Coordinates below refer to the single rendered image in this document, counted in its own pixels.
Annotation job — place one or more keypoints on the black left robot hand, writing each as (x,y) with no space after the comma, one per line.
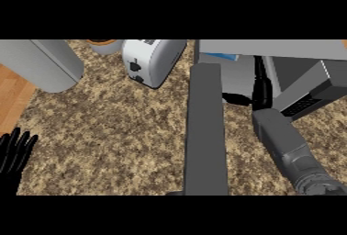
(11,159)

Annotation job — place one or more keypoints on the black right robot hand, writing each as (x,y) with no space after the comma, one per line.
(262,95)

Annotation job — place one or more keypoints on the white milk carton blue top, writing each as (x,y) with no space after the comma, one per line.
(237,76)

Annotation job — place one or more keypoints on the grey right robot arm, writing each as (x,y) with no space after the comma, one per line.
(289,150)

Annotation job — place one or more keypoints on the grey microwave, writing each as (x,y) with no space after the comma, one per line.
(295,49)

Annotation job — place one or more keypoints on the dark grey microwave door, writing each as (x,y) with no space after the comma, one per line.
(206,128)

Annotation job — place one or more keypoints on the white toaster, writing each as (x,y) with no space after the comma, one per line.
(152,61)

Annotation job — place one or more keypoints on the large grey cylinder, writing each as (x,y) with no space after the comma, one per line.
(44,62)

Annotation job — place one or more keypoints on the grey cup with orange rim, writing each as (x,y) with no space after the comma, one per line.
(106,46)

